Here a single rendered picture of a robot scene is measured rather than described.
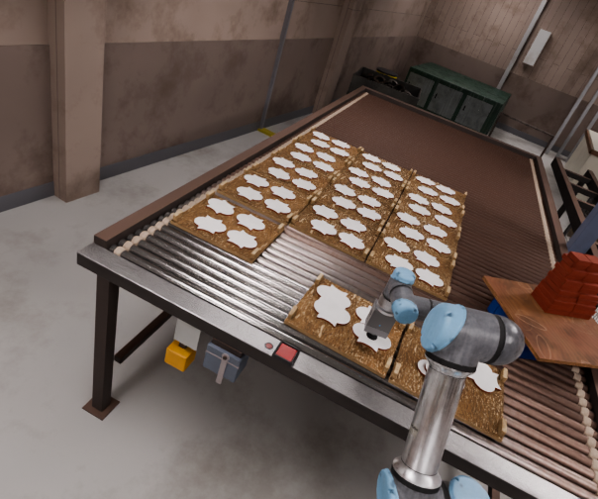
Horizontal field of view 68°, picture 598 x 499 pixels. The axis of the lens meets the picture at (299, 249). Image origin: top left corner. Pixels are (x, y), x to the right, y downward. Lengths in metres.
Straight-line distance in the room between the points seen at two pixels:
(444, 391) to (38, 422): 1.89
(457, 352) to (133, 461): 1.67
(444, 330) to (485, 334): 0.09
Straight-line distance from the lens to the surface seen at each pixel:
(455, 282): 2.38
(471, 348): 1.06
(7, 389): 2.60
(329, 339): 1.66
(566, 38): 10.91
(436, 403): 1.10
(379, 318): 1.58
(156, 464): 2.33
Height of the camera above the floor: 2.06
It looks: 33 degrees down
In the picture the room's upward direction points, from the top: 19 degrees clockwise
